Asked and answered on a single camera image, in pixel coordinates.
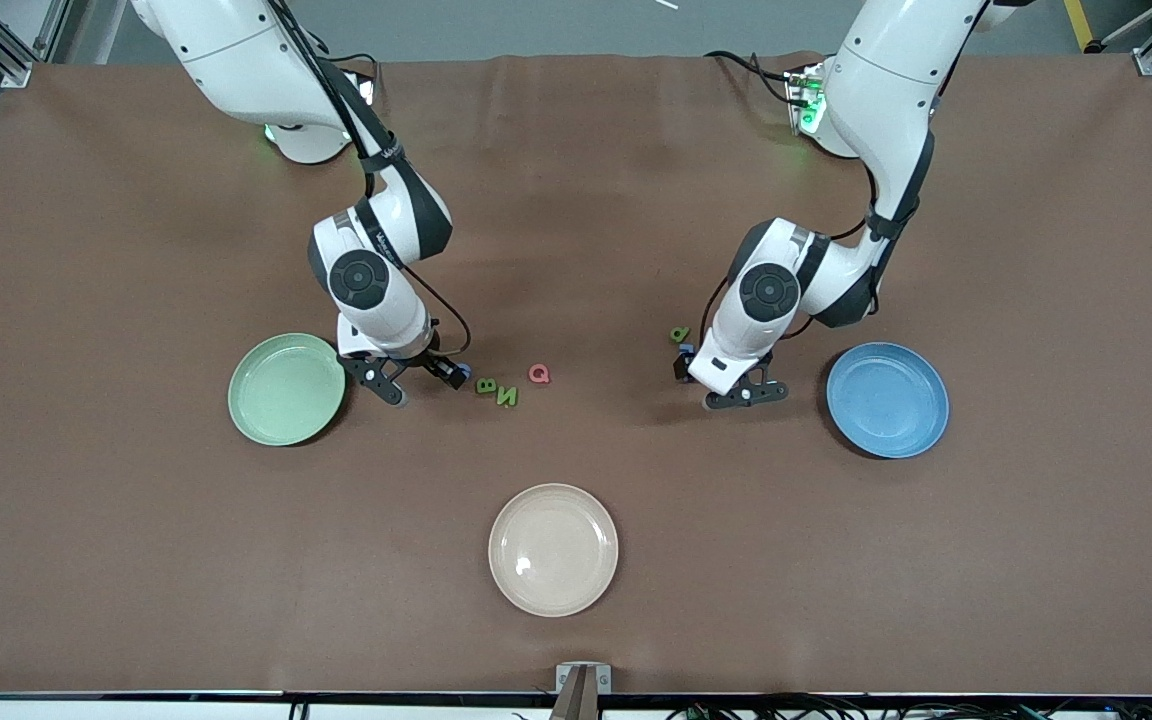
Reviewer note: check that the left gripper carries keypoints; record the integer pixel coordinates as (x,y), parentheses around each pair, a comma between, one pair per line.
(681,366)

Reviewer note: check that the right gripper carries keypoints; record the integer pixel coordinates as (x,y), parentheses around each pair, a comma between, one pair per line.
(433,362)

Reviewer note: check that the green letter B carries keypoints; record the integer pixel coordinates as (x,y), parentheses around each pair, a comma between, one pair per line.
(486,386)

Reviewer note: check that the green letter N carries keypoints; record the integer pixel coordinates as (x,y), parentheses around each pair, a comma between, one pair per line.
(507,397)

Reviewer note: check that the pink letter Q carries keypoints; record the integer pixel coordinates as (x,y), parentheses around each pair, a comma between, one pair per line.
(532,375)

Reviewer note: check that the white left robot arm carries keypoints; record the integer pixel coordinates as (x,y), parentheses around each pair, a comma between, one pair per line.
(886,90)

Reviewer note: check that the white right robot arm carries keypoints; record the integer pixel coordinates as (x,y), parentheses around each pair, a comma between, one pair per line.
(236,60)

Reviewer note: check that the green round plate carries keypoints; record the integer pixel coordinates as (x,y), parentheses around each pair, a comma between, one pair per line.
(286,390)

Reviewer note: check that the blue round plate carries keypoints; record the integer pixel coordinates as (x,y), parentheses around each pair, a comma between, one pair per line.
(886,400)

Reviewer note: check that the beige round plate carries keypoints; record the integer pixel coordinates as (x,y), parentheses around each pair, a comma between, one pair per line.
(553,550)

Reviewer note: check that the silver base connector block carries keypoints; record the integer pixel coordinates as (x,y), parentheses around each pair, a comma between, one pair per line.
(367,88)
(804,100)

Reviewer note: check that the brown table mat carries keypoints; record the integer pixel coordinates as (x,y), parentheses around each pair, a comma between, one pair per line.
(136,560)

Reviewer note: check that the yellow tape strip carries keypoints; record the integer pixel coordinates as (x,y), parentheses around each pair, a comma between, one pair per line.
(1076,20)

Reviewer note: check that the grey metal bracket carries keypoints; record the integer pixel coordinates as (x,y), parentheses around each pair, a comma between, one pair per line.
(564,678)

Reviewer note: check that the brown camera post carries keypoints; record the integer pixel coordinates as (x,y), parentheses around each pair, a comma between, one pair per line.
(576,705)

